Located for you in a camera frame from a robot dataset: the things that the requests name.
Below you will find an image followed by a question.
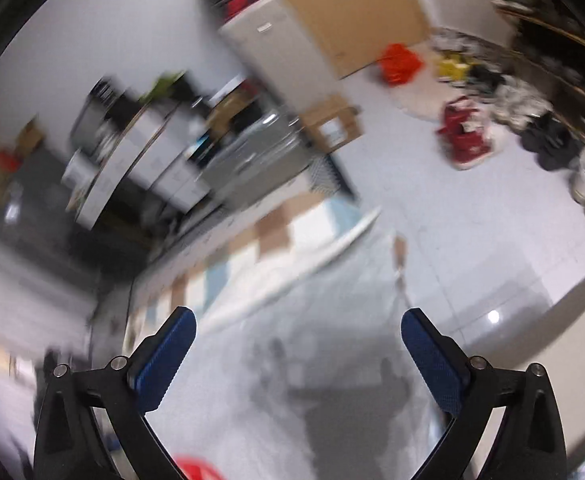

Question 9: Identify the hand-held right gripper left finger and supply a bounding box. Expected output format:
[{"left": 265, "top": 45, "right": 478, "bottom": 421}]
[{"left": 32, "top": 306, "right": 196, "bottom": 480}]

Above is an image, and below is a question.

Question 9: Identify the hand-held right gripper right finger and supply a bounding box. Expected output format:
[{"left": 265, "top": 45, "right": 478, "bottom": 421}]
[{"left": 401, "top": 308, "right": 568, "bottom": 480}]

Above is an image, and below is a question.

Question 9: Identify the grey printed hoodie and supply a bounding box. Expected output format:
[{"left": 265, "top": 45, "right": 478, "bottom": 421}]
[{"left": 172, "top": 232, "right": 453, "bottom": 480}]

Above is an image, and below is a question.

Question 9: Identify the beige blue plaid bed sheet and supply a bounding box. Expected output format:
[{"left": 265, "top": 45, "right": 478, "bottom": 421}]
[{"left": 122, "top": 195, "right": 363, "bottom": 356}]

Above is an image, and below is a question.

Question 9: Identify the white desk with drawers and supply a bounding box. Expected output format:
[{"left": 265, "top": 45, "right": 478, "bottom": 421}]
[{"left": 62, "top": 105, "right": 213, "bottom": 231}]

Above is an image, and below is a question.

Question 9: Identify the silver case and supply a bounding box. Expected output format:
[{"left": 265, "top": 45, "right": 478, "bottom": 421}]
[{"left": 200, "top": 110, "right": 313, "bottom": 211}]

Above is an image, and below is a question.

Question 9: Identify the round pale rug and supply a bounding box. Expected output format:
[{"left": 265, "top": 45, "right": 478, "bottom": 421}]
[{"left": 397, "top": 60, "right": 498, "bottom": 126}]

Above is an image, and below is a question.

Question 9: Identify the pile of scattered shoes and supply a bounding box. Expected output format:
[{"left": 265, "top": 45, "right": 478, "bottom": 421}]
[{"left": 432, "top": 30, "right": 585, "bottom": 251}]

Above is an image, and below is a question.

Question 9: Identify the red plastic bag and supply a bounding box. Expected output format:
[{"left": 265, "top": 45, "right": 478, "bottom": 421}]
[{"left": 376, "top": 44, "right": 423, "bottom": 86}]

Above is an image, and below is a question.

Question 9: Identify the white suitcase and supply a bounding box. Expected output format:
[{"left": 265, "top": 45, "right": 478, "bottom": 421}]
[{"left": 220, "top": 0, "right": 340, "bottom": 111}]

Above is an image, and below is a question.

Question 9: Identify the wooden shoe rack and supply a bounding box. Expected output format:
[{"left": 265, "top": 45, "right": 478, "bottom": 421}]
[{"left": 477, "top": 0, "right": 585, "bottom": 126}]

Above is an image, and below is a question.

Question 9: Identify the wooden door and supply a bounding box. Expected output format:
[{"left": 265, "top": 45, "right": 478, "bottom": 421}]
[{"left": 245, "top": 0, "right": 428, "bottom": 80}]

